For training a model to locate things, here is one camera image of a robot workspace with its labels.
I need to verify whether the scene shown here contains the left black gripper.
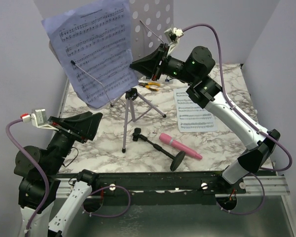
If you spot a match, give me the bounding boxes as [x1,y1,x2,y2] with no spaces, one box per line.
[48,110,103,173]

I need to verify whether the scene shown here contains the lilac sheet music page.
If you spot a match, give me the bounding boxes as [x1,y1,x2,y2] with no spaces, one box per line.
[42,0,138,109]

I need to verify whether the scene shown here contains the white sheet music page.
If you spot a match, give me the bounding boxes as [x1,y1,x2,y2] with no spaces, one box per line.
[173,88,217,133]

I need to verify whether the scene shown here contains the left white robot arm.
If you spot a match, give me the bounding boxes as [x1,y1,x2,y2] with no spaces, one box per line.
[6,109,103,237]

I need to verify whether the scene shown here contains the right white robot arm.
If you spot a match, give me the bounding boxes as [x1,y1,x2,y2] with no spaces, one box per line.
[130,44,280,194]

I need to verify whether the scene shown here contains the pink toy microphone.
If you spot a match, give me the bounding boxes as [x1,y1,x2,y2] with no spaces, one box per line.
[159,133,203,160]

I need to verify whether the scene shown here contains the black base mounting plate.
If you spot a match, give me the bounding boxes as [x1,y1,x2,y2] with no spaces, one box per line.
[77,170,246,205]

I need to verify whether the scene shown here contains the black microphone stand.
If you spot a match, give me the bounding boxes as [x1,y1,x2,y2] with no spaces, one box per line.
[132,128,185,172]

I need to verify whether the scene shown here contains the yellow handled pliers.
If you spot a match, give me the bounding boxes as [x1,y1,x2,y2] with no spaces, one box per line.
[139,82,160,92]

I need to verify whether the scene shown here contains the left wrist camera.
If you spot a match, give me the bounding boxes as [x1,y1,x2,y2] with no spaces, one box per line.
[20,109,59,131]

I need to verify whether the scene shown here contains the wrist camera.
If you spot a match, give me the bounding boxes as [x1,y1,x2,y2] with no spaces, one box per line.
[20,109,59,131]
[164,27,184,55]

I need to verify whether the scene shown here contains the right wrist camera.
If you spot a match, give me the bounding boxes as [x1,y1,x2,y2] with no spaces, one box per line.
[164,27,184,55]

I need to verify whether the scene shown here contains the aluminium frame rail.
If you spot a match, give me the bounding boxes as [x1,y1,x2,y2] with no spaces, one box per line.
[56,176,291,198]

